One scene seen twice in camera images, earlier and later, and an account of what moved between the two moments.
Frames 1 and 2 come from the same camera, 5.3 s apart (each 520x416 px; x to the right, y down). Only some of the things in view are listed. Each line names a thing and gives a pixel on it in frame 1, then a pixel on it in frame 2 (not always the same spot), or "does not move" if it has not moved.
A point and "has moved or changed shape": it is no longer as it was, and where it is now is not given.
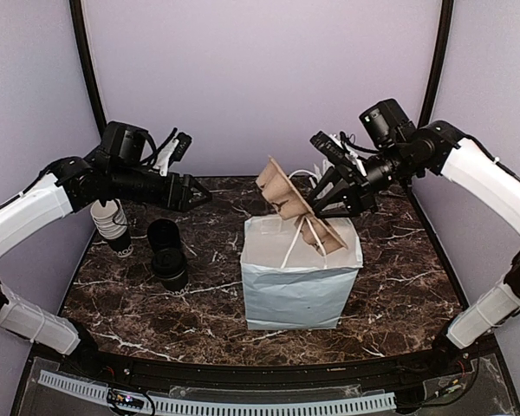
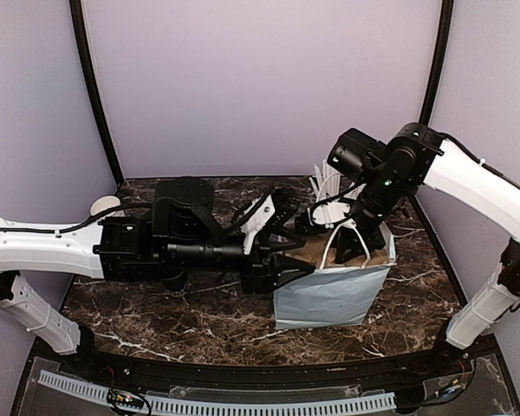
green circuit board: (124, 399) does not move
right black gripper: (348, 186) → (372, 241)
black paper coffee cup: (178, 285) does not move
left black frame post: (90, 65) does not move
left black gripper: (180, 203) → (266, 276)
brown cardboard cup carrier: (289, 203) → (315, 250)
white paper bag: (289, 283) has moved or changed shape
